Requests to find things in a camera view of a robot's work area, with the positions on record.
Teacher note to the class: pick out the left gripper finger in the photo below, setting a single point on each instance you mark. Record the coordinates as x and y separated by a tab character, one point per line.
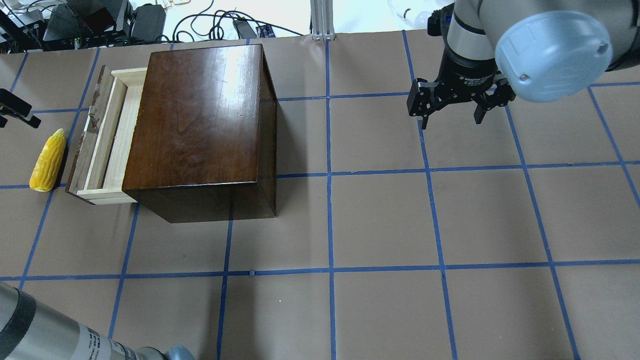
14	106

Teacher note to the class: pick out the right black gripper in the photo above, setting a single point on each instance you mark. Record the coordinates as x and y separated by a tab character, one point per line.
466	73

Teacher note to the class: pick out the wooden drawer with white handle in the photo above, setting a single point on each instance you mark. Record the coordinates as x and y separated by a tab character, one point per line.
100	161

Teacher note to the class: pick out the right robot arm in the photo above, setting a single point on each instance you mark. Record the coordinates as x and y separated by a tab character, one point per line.
538	50

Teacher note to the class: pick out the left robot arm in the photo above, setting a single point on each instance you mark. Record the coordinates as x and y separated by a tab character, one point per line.
31	330

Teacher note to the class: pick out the yellow corn cob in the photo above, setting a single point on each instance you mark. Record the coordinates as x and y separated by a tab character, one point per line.
45	173

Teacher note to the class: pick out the dark wooden drawer cabinet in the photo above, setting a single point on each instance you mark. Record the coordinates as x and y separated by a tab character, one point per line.
204	146

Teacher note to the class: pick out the black power adapter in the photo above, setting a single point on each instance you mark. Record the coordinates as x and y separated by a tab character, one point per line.
244	29

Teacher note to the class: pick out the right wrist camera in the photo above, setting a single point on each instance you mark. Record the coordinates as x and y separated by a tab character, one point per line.
438	23

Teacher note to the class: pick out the aluminium frame post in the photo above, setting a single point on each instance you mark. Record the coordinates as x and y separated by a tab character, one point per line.
322	20

